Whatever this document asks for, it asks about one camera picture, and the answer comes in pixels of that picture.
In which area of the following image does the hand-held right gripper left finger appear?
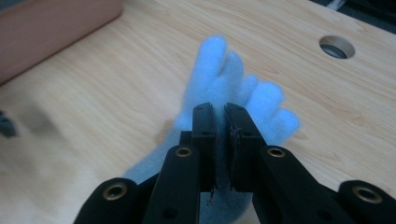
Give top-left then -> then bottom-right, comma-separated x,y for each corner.
179,102 -> 218,192

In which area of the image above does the blue glove with teal pompom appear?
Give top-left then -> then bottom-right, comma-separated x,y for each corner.
122,34 -> 303,224

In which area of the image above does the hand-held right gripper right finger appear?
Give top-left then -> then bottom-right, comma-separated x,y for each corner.
223,102 -> 267,192

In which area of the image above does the round cable hole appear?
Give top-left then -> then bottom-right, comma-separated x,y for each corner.
318,35 -> 356,60

